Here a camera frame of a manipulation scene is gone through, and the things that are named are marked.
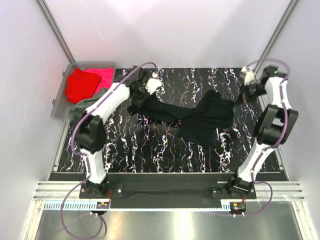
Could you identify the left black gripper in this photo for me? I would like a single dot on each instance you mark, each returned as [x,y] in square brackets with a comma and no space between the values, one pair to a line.
[139,102]

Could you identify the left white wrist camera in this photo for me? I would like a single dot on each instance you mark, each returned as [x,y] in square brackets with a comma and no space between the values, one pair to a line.
[153,84]

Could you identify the clear plastic storage bin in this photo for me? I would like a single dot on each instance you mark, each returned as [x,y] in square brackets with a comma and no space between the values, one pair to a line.
[61,105]

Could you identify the white slotted cable duct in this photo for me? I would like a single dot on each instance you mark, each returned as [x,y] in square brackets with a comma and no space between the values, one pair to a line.
[71,205]

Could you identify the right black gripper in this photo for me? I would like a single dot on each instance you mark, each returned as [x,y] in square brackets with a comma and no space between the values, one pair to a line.
[246,98]

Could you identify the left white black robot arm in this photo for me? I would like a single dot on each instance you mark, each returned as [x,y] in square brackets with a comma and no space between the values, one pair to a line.
[89,133]

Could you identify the pink t shirt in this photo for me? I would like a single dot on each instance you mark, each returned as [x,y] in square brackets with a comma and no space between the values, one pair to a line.
[106,74]

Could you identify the right yellow connector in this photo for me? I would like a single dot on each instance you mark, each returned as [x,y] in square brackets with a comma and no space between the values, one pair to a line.
[238,206]

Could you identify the red t shirt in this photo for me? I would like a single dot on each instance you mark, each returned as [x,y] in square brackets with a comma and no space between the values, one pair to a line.
[81,85]

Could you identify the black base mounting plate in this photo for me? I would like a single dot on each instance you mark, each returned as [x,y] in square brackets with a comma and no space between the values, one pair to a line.
[137,200]

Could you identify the aluminium frame rail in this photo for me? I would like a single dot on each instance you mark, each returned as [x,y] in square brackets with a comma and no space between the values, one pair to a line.
[278,190]

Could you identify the black t shirt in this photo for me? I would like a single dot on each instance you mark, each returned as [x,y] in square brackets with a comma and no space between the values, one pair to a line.
[197,125]

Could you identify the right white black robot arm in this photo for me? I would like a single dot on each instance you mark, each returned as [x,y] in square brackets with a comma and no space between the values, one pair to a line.
[272,128]

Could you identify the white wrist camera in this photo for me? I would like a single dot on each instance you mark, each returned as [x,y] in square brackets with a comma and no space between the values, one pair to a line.
[153,84]
[248,76]

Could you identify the grey t shirt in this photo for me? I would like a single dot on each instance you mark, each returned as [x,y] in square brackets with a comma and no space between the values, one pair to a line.
[85,103]

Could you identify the left yellow connector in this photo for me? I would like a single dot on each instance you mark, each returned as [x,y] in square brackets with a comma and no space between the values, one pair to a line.
[103,205]

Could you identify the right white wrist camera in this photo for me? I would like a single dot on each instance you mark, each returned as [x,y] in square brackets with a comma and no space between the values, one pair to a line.
[248,76]

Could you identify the yellow connector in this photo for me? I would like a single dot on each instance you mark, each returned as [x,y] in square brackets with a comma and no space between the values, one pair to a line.
[238,206]
[103,205]

